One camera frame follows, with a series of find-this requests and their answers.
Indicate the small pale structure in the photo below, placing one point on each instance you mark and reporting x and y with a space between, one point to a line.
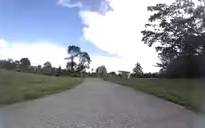
124 73

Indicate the tall thin tree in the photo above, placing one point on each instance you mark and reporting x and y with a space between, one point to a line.
77 58

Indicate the small dark tree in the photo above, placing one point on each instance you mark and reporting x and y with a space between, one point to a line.
137 69

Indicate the grey gravel path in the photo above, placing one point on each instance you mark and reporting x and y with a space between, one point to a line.
96 106

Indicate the grass verge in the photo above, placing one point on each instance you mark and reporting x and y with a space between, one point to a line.
176 88

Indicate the distant row of trees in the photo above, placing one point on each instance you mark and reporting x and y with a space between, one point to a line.
23 64

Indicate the grass field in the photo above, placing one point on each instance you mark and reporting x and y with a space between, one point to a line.
20 85

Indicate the large dark tree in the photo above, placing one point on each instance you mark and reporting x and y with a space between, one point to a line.
186 36

